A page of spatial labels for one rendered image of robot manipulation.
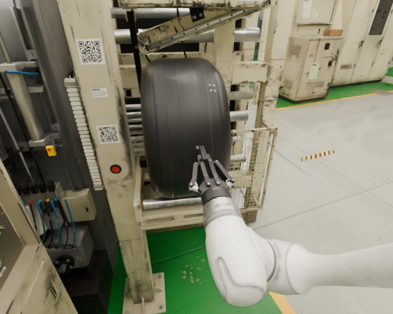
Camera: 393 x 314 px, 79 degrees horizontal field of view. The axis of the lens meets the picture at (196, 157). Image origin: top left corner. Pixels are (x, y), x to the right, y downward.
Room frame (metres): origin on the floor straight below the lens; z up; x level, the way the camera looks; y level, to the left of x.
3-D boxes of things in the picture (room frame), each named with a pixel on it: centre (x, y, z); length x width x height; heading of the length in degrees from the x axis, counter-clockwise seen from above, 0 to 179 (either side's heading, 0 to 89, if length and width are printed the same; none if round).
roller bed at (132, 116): (1.28, 0.38, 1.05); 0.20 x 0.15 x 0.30; 100
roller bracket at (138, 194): (0.91, 0.27, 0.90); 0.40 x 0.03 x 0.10; 10
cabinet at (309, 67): (5.17, -2.33, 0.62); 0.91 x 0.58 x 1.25; 112
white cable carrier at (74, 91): (0.84, 0.43, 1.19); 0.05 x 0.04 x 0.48; 10
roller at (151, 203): (0.81, 0.07, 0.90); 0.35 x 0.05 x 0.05; 100
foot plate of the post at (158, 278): (0.88, 0.35, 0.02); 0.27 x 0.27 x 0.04; 10
